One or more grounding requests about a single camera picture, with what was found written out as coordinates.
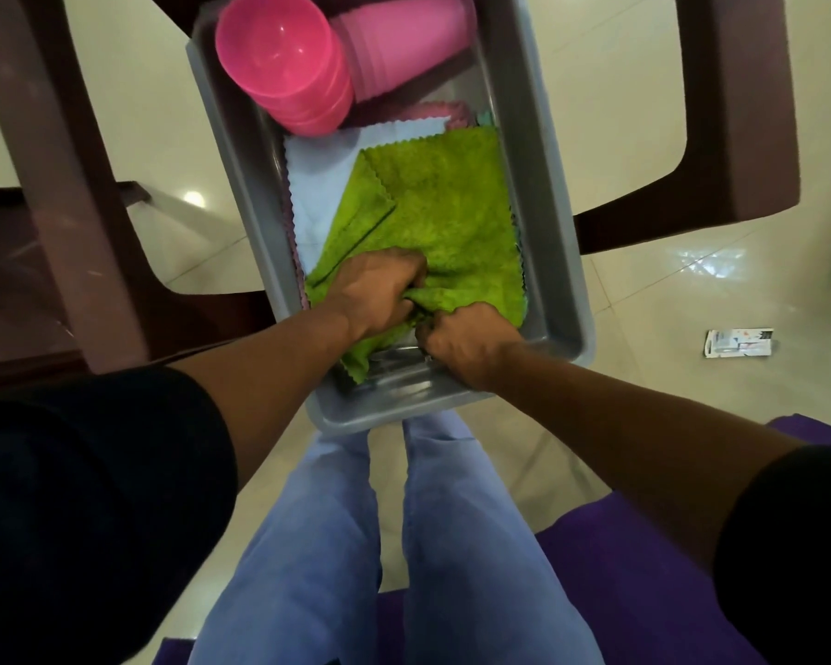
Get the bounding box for person's right hand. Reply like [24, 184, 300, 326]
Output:
[415, 302, 527, 393]

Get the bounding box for person's left hand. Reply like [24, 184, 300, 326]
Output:
[318, 247, 429, 344]

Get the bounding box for bundle of steel cutlery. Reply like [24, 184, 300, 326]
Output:
[356, 342, 452, 399]

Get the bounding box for green ribbed mat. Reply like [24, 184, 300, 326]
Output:
[304, 125, 529, 385]

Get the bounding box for white camlin card package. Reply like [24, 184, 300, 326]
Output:
[703, 328, 776, 359]

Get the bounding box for person's right forearm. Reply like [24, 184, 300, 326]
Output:
[498, 342, 804, 569]

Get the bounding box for person's light blue trousers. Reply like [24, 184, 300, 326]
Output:
[187, 407, 608, 665]

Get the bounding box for person's black shirt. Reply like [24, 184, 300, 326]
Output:
[0, 366, 831, 665]

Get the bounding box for grey plastic tub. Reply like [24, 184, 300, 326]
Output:
[185, 0, 596, 437]

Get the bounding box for stack of pink cups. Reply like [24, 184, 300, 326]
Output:
[329, 0, 479, 104]

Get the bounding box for purple tablecloth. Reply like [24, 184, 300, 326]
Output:
[159, 413, 831, 665]

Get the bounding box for brown plastic armchair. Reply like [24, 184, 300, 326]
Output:
[0, 188, 78, 375]
[0, 0, 801, 395]

